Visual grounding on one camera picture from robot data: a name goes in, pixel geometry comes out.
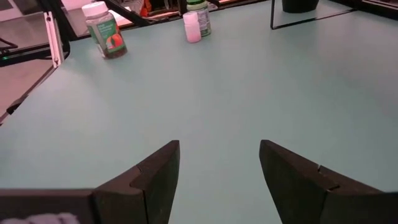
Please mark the green-lid medicine bottle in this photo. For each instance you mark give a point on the green-lid medicine bottle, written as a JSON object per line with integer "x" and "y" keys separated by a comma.
{"x": 203, "y": 18}

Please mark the silver aluminium bracket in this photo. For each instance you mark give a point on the silver aluminium bracket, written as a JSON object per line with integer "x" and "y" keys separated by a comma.
{"x": 54, "y": 40}

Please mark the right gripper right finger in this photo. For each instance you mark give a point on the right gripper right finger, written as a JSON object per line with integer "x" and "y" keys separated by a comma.
{"x": 295, "y": 186}

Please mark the small plain white bottle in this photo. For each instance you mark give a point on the small plain white bottle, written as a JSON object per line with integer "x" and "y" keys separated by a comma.
{"x": 192, "y": 29}

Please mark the gummy bottle white lid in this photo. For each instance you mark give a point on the gummy bottle white lid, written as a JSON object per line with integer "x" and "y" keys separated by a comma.
{"x": 105, "y": 34}

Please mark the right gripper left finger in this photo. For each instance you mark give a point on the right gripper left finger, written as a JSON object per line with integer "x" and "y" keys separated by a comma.
{"x": 149, "y": 186}

